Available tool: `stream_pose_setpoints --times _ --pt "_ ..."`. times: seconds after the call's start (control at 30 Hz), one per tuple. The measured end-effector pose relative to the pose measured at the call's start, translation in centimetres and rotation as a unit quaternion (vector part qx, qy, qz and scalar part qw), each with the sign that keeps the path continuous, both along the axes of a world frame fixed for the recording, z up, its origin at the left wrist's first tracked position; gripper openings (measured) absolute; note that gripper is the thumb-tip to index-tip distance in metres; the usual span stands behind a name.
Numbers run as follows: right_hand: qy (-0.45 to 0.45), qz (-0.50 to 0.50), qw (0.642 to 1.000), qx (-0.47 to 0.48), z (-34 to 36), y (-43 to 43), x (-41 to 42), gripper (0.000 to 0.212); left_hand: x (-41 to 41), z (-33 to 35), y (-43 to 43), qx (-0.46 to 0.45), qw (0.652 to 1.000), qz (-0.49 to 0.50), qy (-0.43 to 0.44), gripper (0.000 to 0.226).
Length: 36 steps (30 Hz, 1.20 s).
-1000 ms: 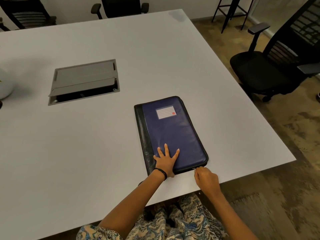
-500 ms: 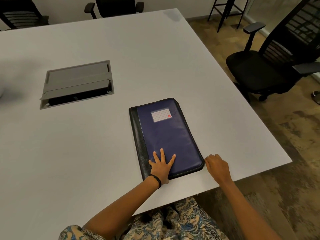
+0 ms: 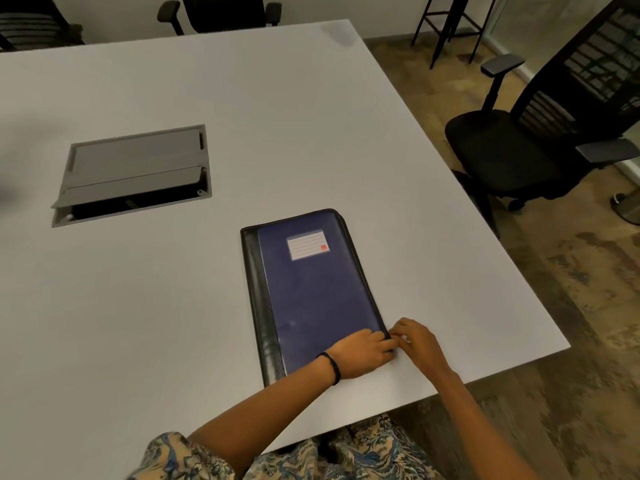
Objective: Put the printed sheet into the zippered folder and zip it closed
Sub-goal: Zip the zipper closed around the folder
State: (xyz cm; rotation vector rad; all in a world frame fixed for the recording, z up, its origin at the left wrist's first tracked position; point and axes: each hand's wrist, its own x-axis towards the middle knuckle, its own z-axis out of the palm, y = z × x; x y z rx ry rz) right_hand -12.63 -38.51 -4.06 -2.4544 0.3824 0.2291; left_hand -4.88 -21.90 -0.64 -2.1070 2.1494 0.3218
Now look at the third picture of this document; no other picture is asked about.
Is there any black mesh-back office chair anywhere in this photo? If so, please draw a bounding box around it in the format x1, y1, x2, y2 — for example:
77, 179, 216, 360
445, 0, 640, 240

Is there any person's left forearm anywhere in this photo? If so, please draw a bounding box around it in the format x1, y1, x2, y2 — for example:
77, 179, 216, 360
187, 356, 337, 466

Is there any black wristband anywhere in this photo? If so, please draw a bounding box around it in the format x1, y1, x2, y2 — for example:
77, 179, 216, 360
317, 352, 342, 386

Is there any blue zip folder black spine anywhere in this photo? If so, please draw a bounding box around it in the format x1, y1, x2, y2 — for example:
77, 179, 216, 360
240, 209, 392, 388

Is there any person's right hand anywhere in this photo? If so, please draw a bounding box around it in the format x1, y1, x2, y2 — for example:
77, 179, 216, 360
388, 318, 453, 382

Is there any grey table cable box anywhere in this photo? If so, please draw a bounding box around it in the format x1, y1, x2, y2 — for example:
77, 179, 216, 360
51, 125, 213, 228

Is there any person's patterned floral clothing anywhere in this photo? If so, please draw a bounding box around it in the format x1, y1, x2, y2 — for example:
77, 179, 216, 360
125, 414, 446, 480

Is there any grey metal floor fixture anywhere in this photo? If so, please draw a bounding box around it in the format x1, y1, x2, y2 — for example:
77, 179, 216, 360
611, 187, 640, 226

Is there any black metal bar stool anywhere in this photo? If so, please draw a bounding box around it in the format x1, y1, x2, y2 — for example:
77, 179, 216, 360
411, 0, 499, 70

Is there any person's left hand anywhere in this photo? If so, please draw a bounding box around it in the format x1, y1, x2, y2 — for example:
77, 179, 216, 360
326, 329, 399, 381

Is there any person's right forearm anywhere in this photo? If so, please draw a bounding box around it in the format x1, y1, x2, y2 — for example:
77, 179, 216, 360
434, 370, 542, 480

